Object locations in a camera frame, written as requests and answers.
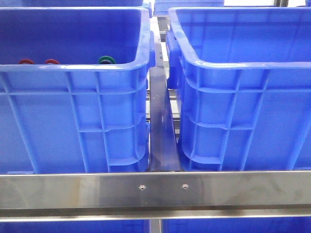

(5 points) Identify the distant tall blue crate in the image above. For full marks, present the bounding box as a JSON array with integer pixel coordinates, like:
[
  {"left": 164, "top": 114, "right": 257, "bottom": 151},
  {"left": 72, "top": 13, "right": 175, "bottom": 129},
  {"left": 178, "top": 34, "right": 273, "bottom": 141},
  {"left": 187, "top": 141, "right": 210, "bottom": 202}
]
[{"left": 154, "top": 0, "right": 225, "bottom": 16}]

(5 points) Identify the empty blue plastic bin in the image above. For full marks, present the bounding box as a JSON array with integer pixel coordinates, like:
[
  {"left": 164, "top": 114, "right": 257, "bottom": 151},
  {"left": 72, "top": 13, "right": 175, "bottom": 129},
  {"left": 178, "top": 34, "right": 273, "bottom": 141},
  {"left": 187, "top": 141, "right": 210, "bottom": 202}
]
[{"left": 166, "top": 7, "right": 311, "bottom": 171}]

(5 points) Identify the red mushroom push button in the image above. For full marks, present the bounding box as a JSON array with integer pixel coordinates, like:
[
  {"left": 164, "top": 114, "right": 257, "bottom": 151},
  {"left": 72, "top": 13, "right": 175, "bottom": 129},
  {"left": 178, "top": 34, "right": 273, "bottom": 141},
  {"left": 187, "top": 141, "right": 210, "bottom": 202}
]
[{"left": 18, "top": 59, "right": 35, "bottom": 65}]

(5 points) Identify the rear left blue bin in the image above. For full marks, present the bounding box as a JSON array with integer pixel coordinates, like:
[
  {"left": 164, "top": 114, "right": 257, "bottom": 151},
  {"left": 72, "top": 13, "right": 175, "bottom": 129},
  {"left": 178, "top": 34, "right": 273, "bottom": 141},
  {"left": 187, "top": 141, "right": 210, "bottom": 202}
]
[{"left": 15, "top": 0, "right": 152, "bottom": 18}]

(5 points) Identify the steel shelf rack frame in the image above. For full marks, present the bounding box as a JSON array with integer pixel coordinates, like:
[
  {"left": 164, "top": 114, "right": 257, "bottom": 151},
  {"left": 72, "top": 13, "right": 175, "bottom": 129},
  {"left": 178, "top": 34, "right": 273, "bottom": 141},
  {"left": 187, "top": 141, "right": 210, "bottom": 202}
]
[{"left": 0, "top": 17, "right": 311, "bottom": 233}]

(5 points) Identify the blue bin with buttons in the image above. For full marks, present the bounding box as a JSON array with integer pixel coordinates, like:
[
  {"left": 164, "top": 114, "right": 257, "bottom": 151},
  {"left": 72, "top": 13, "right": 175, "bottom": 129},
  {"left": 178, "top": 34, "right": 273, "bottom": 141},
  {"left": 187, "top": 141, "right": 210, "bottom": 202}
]
[{"left": 0, "top": 7, "right": 155, "bottom": 174}]

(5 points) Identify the lower shelf blue bin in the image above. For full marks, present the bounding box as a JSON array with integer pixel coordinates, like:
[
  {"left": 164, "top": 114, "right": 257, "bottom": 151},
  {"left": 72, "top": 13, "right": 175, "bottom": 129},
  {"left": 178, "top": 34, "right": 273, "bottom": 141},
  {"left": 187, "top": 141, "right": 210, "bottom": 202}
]
[{"left": 0, "top": 220, "right": 149, "bottom": 233}]

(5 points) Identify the green mushroom push button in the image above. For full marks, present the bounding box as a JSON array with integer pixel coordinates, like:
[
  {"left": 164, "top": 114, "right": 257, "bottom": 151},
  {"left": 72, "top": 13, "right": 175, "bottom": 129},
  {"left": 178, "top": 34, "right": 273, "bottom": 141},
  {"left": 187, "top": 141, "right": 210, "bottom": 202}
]
[{"left": 98, "top": 55, "right": 116, "bottom": 65}]

